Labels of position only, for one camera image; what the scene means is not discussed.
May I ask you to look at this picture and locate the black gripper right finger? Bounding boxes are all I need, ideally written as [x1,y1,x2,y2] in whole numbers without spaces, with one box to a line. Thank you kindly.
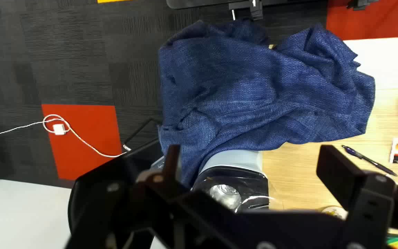
[316,144,398,237]

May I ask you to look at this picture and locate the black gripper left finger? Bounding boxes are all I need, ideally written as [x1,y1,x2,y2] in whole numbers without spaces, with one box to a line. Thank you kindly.
[66,143,238,249]

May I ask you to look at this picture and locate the dark blue cloth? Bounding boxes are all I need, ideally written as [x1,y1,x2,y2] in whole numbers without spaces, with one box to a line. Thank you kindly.
[157,19,378,188]

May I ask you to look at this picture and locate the white cable with charger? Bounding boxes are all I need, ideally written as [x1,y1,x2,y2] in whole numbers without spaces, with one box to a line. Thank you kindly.
[0,112,133,160]

